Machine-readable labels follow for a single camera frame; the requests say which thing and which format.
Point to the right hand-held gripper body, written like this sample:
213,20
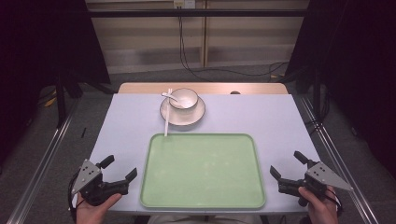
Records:
320,175

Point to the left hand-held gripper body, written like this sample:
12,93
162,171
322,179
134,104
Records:
87,177

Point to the pale green tray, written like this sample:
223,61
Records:
202,171

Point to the white plate with dark rim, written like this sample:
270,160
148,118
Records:
183,117

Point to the white ceramic spoon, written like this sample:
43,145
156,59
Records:
168,95

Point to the white bowl with dark rim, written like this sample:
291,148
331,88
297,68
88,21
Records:
186,99

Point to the person's right hand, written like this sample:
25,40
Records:
320,211

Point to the person's left hand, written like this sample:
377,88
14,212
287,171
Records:
90,214

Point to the small black stick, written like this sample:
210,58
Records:
83,132

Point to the black stand pole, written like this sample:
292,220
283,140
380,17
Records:
60,102

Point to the wooden table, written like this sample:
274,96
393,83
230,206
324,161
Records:
149,88

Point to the black curtain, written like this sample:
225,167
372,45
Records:
37,46
358,62

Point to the black horizontal bar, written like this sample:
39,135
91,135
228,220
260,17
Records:
140,13

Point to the metal floor rail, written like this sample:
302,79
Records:
339,158
40,168

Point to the wooden post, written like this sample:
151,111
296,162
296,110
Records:
204,40

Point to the white wall socket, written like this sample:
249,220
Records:
184,3

